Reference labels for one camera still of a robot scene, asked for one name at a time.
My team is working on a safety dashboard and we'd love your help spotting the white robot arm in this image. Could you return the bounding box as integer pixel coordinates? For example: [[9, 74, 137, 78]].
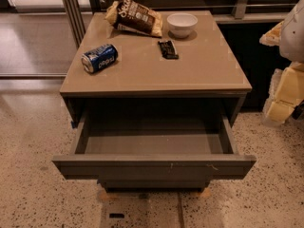
[[259, 0, 304, 126]]

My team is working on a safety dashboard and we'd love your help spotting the brown chip bag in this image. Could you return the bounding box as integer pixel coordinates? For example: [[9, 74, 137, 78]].
[[105, 0, 162, 38]]

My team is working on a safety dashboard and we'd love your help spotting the white bowl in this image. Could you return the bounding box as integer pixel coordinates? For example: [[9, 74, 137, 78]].
[[167, 12, 198, 38]]

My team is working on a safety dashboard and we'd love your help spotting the black snack bar wrapper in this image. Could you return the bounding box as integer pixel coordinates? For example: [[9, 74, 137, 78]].
[[158, 41, 179, 59]]

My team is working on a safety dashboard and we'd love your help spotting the blue Pepsi can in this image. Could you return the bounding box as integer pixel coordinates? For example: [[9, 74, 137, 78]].
[[81, 44, 118, 74]]

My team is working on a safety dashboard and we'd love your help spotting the grey top drawer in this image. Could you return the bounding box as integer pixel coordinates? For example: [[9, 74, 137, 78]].
[[53, 108, 257, 183]]

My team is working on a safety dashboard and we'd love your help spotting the grey drawer cabinet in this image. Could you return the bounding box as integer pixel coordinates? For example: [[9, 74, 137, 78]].
[[60, 11, 251, 190]]

